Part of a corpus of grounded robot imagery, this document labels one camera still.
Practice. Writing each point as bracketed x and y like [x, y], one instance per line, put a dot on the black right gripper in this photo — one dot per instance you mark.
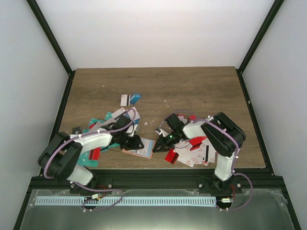
[161, 143]

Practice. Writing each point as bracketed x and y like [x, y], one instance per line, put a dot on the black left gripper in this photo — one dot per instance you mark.
[135, 144]

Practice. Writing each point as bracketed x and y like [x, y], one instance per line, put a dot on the pink leather card holder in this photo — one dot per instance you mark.
[148, 144]

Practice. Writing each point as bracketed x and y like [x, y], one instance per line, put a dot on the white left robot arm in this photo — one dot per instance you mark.
[60, 158]

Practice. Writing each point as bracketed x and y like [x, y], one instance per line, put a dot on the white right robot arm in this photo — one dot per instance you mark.
[201, 141]

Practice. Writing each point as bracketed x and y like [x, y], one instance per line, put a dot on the red card with stripe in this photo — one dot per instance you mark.
[171, 156]

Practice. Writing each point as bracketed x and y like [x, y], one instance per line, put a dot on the white card with stripe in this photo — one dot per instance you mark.
[125, 100]

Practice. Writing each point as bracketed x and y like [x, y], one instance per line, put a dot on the blue card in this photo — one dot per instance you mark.
[134, 98]

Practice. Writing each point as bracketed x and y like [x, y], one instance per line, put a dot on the teal card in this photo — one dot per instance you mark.
[84, 160]

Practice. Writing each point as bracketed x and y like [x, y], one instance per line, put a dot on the black membership card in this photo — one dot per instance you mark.
[77, 130]

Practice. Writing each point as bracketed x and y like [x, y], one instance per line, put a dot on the black aluminium frame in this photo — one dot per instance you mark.
[159, 178]

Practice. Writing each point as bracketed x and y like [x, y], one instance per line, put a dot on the light blue slotted rail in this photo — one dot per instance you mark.
[191, 201]

